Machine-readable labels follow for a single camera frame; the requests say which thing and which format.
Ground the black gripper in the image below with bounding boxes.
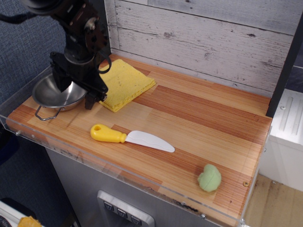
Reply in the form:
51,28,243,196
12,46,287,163
50,50,108,110

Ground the silver metal bowl with handles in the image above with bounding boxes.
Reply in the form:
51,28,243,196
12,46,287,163
32,74,87,121

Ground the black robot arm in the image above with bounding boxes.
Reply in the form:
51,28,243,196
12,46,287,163
21,0,112,110

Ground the folded yellow cloth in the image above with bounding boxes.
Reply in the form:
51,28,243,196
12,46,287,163
99,59,156,113

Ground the silver toy fridge cabinet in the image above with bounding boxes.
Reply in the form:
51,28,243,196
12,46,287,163
47,149,239,227

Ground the ice dispenser button panel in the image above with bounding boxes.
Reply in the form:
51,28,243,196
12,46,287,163
97,190,155,227

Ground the yellow object bottom left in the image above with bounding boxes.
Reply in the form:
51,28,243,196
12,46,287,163
17,216,42,227

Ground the green plush toy vegetable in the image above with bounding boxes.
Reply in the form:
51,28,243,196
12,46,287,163
197,164,222,192

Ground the white toy sink unit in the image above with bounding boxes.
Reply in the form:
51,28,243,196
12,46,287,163
259,89,303,191

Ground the yellow-handled white toy knife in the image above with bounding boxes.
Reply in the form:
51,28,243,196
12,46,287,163
90,124,175,153

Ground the clear acrylic guard rail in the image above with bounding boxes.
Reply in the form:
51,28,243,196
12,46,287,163
0,34,273,227

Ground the black vertical post left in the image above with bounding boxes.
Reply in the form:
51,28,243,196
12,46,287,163
95,0,111,55

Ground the black vertical post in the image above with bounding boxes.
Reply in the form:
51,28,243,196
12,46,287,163
265,0,303,118
95,0,111,55

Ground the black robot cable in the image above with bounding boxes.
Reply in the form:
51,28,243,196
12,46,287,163
0,13,112,74

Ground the black vertical post right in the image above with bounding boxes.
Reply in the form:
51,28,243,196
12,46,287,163
265,0,303,118

